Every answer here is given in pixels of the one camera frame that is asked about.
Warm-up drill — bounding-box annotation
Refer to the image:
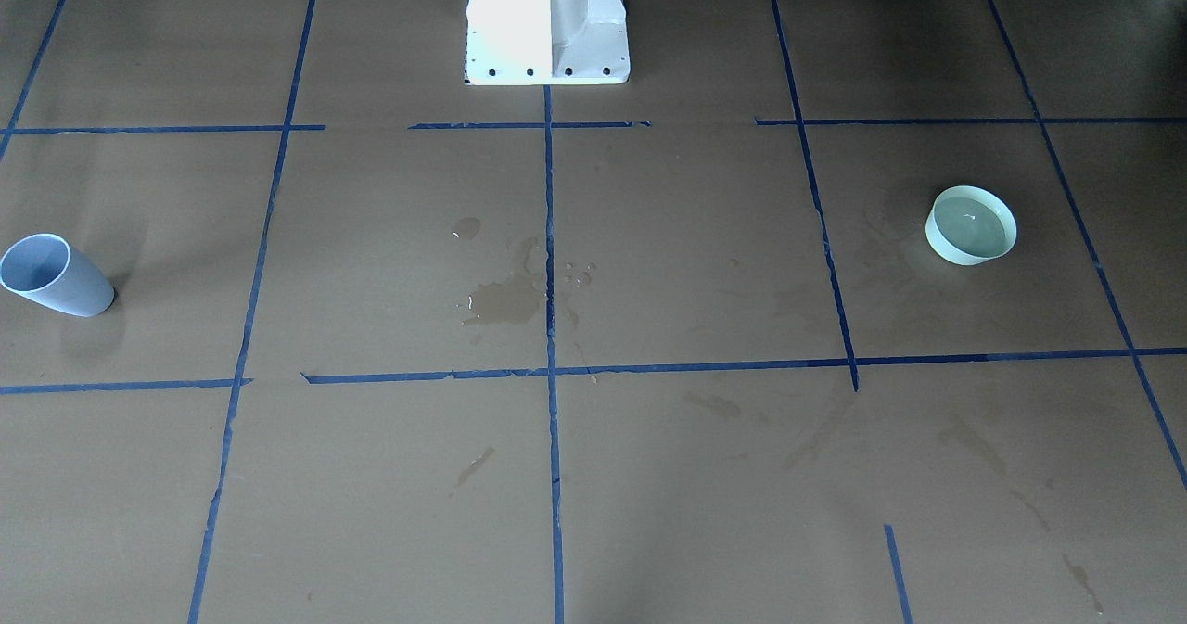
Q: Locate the mint green bowl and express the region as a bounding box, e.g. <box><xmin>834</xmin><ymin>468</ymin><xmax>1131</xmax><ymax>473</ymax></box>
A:
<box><xmin>925</xmin><ymin>185</ymin><xmax>1018</xmax><ymax>266</ymax></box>

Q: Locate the light blue plastic cup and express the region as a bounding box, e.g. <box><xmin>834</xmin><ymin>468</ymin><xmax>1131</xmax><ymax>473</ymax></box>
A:
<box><xmin>1</xmin><ymin>234</ymin><xmax>116</xmax><ymax>317</ymax></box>

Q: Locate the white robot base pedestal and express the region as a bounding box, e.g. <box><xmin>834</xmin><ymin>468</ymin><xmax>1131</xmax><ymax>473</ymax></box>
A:
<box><xmin>464</xmin><ymin>0</ymin><xmax>631</xmax><ymax>87</ymax></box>

